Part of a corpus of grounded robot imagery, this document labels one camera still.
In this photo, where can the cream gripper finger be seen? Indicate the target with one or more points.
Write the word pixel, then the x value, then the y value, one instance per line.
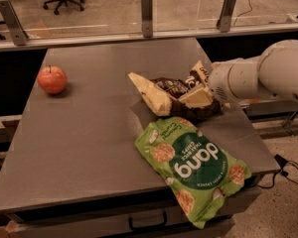
pixel 197 97

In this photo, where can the brown chip bag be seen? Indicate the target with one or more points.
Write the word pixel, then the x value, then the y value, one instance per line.
pixel 162 94

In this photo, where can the green rice chip bag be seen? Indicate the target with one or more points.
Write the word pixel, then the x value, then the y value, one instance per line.
pixel 200 173

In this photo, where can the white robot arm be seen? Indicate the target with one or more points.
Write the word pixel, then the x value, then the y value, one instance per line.
pixel 271 76

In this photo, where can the red apple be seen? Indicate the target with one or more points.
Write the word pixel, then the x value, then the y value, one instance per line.
pixel 52 79

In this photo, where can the right metal bracket post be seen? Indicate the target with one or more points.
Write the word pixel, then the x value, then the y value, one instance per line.
pixel 224 21

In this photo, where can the metal bracket post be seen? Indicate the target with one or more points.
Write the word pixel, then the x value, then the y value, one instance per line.
pixel 147 18
pixel 224 21
pixel 17 33

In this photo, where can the middle metal bracket post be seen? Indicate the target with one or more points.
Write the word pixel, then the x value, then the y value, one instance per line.
pixel 147 18

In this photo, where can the black drawer handle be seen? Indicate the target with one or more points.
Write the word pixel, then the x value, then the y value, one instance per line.
pixel 146 222

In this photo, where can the metal rail behind table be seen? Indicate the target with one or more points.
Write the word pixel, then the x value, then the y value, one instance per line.
pixel 64 42

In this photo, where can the left metal bracket post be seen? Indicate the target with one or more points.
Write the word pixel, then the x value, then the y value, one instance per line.
pixel 17 33

